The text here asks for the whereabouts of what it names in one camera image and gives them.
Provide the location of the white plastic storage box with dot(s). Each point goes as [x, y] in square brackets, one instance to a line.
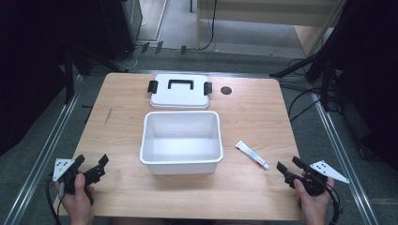
[181, 142]

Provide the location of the person's left hand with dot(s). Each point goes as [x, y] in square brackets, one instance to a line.
[77, 203]

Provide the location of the black cabinet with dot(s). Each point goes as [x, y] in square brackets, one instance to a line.
[120, 28]

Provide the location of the aluminium frame rail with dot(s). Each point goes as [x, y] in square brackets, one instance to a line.
[219, 73]
[40, 156]
[344, 156]

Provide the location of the black curtain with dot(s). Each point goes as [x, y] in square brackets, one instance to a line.
[31, 62]
[372, 78]

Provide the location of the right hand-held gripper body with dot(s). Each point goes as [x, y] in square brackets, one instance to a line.
[322, 173]

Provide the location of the light wooden furniture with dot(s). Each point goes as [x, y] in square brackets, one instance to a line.
[266, 12]

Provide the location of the white ointment tube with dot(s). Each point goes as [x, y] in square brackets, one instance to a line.
[252, 154]

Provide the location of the person's right hand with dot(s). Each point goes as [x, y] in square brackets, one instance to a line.
[313, 204]

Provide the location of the black tripod stand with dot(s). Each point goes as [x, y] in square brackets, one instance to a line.
[69, 78]
[325, 68]

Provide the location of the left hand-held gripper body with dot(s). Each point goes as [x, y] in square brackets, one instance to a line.
[62, 167]

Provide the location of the black round table grommet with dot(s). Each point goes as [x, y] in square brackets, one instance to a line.
[226, 90]

